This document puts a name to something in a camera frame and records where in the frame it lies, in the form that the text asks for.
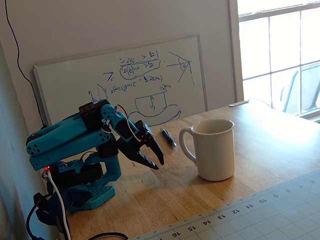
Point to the grey gridded cutting mat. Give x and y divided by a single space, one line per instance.
262 215

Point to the whiteboard with blue writing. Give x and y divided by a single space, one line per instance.
75 75

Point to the white window frame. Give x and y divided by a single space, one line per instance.
235 50

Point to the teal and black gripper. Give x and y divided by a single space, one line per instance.
142 143

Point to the teal robot base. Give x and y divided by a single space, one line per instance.
100 195

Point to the dark blue pen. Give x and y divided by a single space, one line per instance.
168 138

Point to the small white flat stick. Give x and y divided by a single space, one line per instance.
238 103

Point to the cream ceramic mug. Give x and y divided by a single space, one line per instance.
215 150

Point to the dark blue table clamp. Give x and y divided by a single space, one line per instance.
72 197

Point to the outdoor chair behind window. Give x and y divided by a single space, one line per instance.
300 90

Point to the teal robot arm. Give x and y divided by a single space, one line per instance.
62 130

